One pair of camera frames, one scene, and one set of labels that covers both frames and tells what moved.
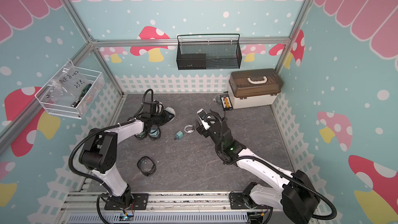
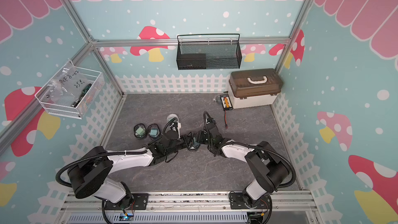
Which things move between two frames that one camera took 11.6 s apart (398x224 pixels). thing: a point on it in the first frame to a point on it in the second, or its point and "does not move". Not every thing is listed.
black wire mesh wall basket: (209, 55) does not move
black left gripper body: (159, 119) to (182, 143)
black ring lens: (146, 166) to (194, 147)
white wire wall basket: (71, 92) does not move
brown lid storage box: (256, 87) does not move
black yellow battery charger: (226, 103) does not move
